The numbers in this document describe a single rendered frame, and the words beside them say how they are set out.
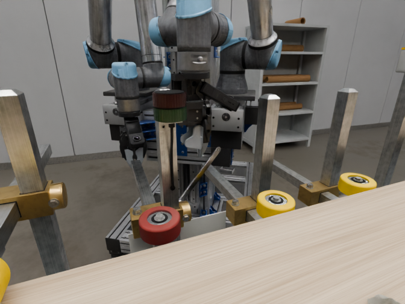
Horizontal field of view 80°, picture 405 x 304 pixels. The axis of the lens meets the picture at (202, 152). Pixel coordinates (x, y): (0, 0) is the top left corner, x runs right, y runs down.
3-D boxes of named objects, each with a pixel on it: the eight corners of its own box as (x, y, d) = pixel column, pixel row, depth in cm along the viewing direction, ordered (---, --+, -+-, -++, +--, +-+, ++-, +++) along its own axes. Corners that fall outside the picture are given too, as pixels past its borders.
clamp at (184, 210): (131, 225, 58) (129, 207, 56) (185, 213, 62) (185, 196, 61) (134, 241, 53) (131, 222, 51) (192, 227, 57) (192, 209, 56)
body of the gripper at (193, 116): (170, 121, 62) (168, 72, 58) (202, 118, 65) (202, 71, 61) (179, 129, 55) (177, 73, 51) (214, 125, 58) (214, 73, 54)
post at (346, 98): (309, 231, 83) (338, 87, 66) (317, 229, 84) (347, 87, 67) (317, 238, 80) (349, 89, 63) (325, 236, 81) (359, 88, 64)
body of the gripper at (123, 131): (141, 139, 91) (138, 107, 87) (145, 147, 84) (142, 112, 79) (120, 142, 89) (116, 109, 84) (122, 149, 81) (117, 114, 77)
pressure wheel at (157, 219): (140, 253, 53) (135, 208, 49) (176, 243, 56) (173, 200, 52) (146, 282, 46) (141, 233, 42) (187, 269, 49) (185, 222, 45)
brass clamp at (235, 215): (224, 215, 68) (225, 199, 66) (265, 204, 73) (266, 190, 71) (235, 228, 63) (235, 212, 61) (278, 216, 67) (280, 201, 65)
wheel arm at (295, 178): (257, 163, 101) (257, 153, 100) (263, 161, 102) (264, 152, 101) (349, 225, 64) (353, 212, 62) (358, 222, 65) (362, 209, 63)
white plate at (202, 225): (132, 265, 62) (128, 233, 58) (223, 239, 71) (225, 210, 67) (132, 266, 61) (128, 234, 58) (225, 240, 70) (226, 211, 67)
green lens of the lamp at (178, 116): (151, 116, 46) (150, 104, 46) (181, 113, 48) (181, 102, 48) (157, 123, 41) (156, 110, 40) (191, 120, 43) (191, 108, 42)
